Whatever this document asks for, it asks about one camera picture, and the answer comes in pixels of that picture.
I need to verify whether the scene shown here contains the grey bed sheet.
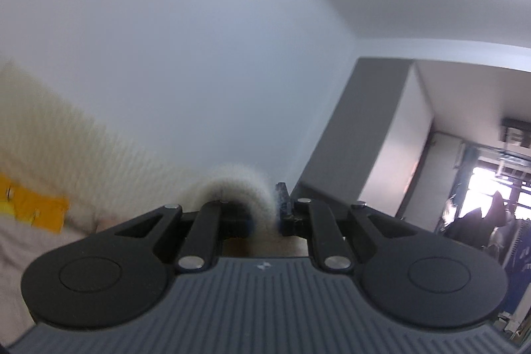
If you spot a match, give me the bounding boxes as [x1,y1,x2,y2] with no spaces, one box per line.
[0,209,102,343]

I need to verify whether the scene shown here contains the white fluffy garment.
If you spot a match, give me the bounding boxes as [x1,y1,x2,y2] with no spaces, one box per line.
[183,164,278,239]

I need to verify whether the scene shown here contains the dark hanging clothes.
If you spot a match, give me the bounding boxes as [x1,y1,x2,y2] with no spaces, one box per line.
[442,191,512,255]

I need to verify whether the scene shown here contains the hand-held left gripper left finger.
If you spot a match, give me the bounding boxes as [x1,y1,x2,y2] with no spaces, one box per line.
[97,200,255,271]

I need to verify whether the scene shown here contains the cream quilted headboard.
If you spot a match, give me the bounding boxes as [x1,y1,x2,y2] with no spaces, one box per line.
[0,59,204,232]

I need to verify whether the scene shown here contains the yellow cloth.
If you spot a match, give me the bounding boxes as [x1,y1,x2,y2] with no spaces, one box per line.
[0,172,70,235]

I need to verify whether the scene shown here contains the bright window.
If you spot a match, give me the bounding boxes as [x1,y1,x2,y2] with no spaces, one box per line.
[468,167,531,214]

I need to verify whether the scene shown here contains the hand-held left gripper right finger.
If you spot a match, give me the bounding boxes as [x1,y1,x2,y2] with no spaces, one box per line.
[274,182,420,272]

